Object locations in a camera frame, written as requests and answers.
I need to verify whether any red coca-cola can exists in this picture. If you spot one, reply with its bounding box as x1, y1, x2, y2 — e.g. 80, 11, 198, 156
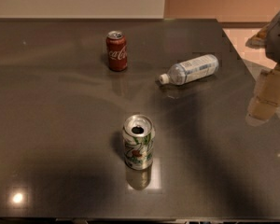
106, 31, 127, 72

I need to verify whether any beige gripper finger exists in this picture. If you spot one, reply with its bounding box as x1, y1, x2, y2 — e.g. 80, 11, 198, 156
245, 63, 280, 126
245, 24, 269, 47

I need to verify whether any clear plastic water bottle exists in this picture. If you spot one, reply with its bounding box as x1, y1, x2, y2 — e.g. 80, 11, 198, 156
159, 54, 219, 86

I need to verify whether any green white 7up can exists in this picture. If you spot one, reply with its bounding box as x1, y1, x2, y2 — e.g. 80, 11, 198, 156
122, 114, 155, 170

